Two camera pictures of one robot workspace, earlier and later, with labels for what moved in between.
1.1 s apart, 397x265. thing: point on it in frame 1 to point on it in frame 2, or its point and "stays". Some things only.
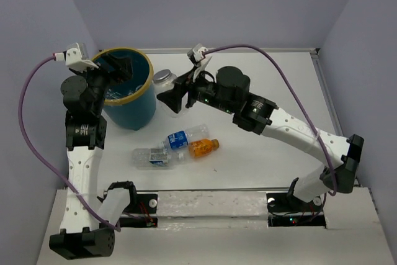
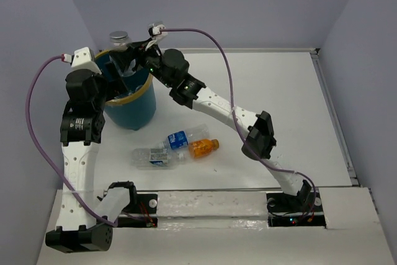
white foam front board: x=231 y=228 stays
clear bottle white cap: x=144 y=157 stays
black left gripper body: x=100 y=80 to x=116 y=86
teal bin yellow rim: x=131 y=104 stays
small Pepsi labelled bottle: x=111 y=94 stays
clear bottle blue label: x=181 y=139 stays
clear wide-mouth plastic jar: x=162 y=79 to x=120 y=41
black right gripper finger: x=173 y=97 to x=121 y=58
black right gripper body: x=205 y=90 to x=149 y=59
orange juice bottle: x=200 y=148 stays
